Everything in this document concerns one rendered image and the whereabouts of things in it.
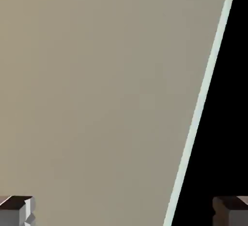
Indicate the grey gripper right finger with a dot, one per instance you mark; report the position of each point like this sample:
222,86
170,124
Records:
232,212

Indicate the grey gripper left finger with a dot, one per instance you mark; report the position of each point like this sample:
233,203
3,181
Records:
13,210

